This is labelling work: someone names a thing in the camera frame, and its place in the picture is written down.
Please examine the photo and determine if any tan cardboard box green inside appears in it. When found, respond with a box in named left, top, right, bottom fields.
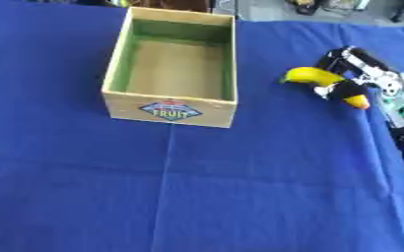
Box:
left=100, top=6, right=240, bottom=129

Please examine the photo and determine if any yellow toy banana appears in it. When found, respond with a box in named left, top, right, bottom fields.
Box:
left=278, top=66, right=373, bottom=110

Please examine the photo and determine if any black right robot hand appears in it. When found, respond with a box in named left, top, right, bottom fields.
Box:
left=312, top=45, right=395, bottom=101

